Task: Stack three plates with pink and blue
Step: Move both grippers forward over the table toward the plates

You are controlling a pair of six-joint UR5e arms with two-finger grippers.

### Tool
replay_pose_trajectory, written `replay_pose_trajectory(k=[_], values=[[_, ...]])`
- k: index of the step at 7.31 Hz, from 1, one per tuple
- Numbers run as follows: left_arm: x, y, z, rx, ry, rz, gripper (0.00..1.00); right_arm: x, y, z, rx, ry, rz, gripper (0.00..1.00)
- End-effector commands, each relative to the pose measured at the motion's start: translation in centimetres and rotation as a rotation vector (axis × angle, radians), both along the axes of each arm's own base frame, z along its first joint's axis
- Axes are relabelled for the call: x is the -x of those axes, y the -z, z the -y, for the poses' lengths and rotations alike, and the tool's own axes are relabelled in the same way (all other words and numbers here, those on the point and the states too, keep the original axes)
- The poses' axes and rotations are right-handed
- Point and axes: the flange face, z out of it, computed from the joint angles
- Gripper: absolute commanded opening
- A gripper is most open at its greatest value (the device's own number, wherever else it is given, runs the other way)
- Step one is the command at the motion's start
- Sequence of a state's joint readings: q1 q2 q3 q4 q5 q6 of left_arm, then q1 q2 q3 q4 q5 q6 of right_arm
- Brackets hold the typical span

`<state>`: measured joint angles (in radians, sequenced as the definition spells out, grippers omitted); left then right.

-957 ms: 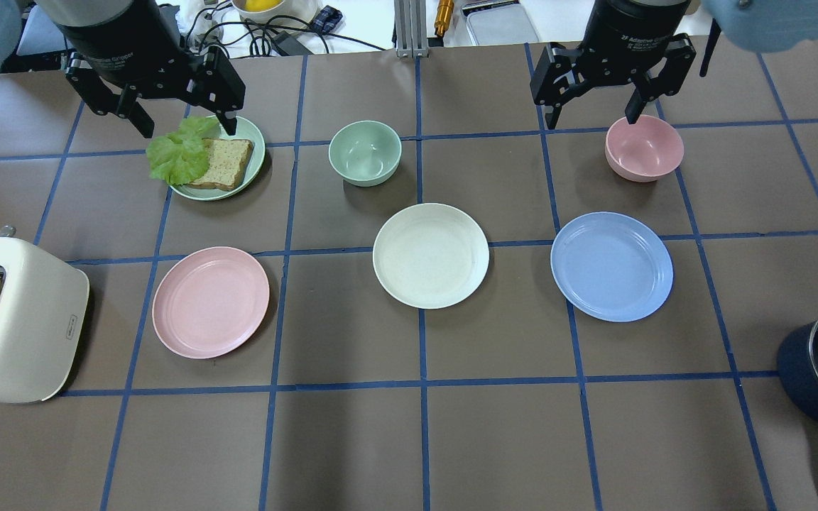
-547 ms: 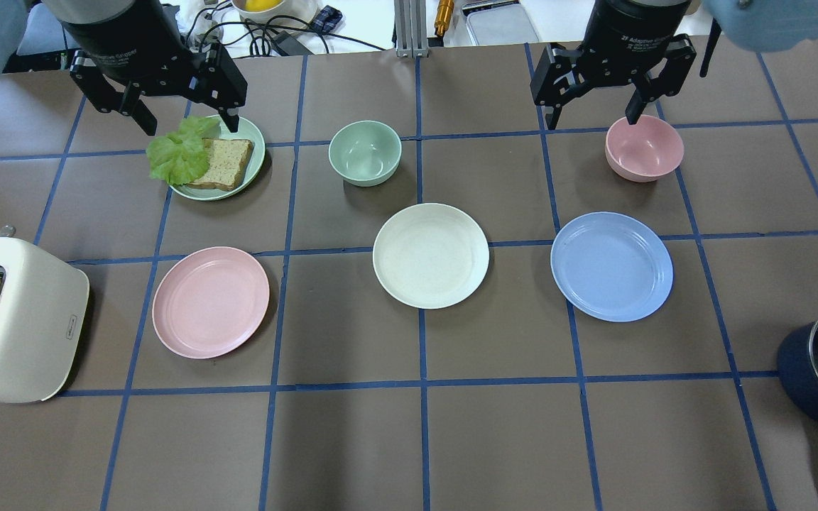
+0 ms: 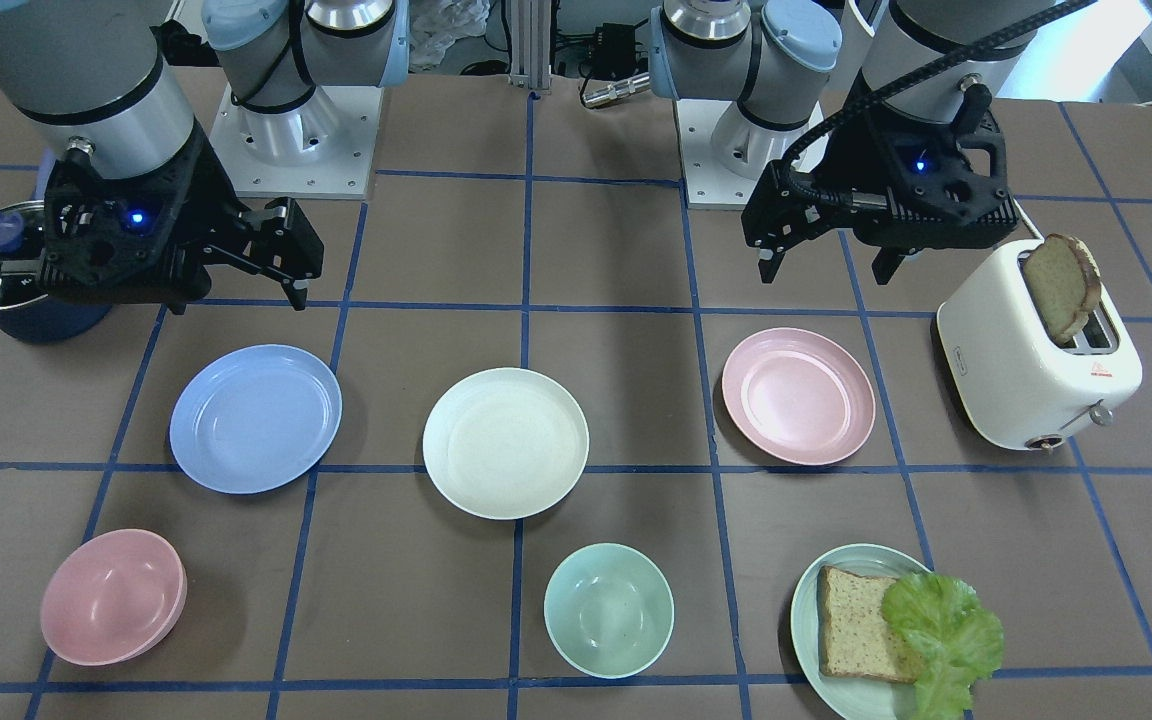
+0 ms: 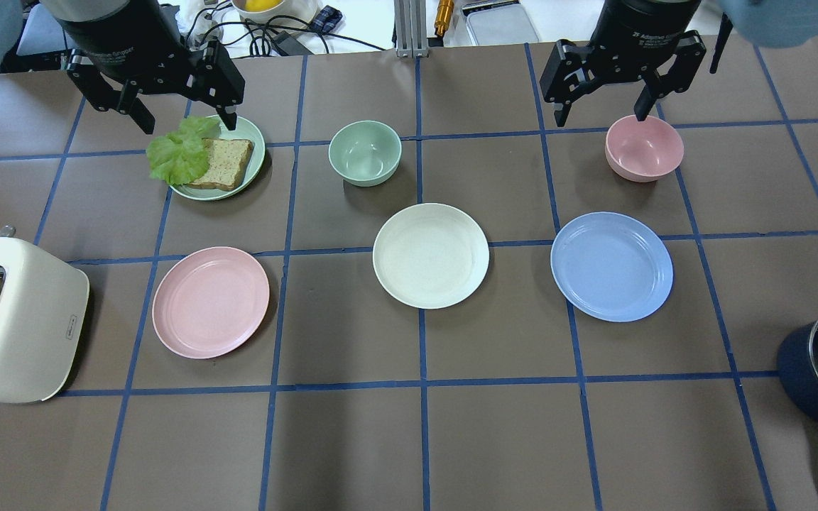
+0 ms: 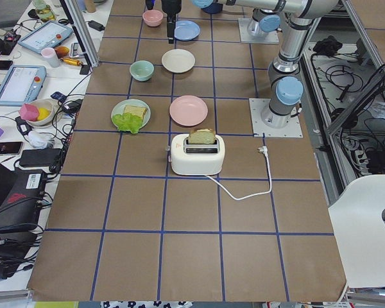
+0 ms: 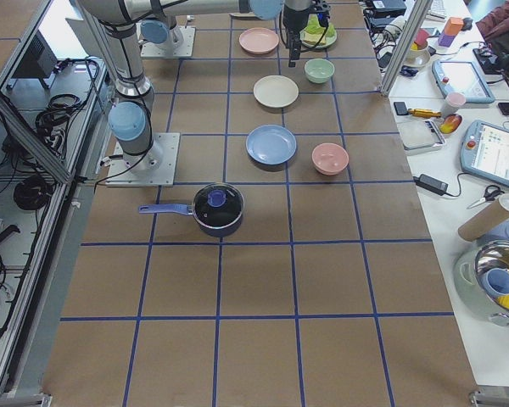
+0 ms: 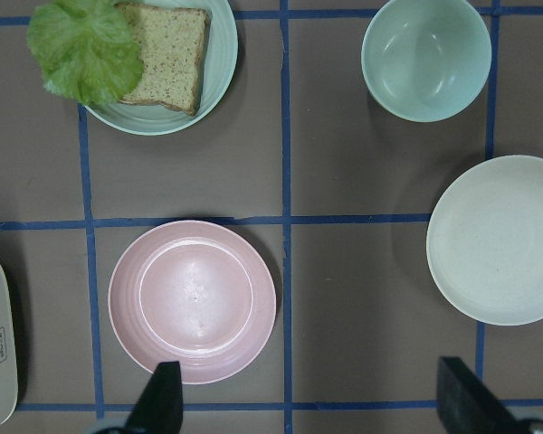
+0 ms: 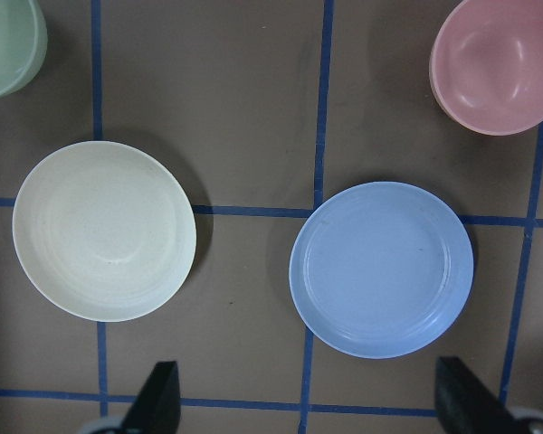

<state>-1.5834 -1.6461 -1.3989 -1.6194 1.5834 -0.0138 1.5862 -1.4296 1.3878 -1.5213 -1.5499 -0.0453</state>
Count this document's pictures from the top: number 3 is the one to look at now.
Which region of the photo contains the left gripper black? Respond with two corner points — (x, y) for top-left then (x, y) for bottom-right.
(741, 85), (1020, 286)

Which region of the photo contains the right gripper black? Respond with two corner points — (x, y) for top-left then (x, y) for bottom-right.
(36, 124), (325, 311)

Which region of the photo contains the pink plate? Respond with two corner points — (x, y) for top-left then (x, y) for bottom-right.
(719, 327), (877, 467)

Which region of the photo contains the blue plate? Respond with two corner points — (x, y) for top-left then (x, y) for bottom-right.
(168, 344), (343, 495)

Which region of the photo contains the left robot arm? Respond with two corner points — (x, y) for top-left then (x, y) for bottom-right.
(647, 1), (1082, 285)

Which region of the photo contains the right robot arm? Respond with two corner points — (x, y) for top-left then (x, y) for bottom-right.
(0, 1), (411, 314)

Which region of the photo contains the bread slice in toaster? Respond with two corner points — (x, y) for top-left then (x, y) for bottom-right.
(1020, 233), (1102, 346)

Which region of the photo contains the white toaster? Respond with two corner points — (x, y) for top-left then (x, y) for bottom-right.
(934, 240), (1143, 450)

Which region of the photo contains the cream plate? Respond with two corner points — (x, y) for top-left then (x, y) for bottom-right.
(420, 366), (590, 520)

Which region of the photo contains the blue saucepan with lid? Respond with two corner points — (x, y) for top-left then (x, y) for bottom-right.
(0, 200), (113, 344)

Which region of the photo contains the pink bowl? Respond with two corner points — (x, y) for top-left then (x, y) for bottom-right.
(38, 528), (188, 667)

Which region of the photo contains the bread slice on plate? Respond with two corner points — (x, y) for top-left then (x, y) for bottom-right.
(818, 564), (924, 684)

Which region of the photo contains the lettuce leaf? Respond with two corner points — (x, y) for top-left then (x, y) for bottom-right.
(881, 571), (1005, 719)

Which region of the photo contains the green bowl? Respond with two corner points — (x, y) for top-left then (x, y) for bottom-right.
(543, 543), (676, 679)

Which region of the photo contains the green plate with food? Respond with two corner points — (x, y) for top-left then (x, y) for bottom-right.
(787, 543), (929, 719)

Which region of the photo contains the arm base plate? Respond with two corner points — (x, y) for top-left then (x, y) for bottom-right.
(675, 99), (824, 210)
(209, 86), (385, 200)

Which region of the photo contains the aluminium frame post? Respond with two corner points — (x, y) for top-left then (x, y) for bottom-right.
(503, 1), (556, 99)

